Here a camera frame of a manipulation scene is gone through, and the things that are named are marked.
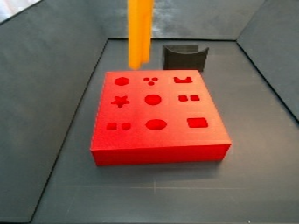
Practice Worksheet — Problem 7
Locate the red shape-sorter block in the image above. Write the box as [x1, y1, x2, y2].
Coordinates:
[91, 70, 231, 165]

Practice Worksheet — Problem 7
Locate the black curved fixture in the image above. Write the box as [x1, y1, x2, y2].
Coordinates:
[163, 45, 210, 72]

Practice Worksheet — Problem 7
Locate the yellow square-circle object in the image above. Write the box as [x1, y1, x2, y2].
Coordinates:
[127, 0, 155, 69]

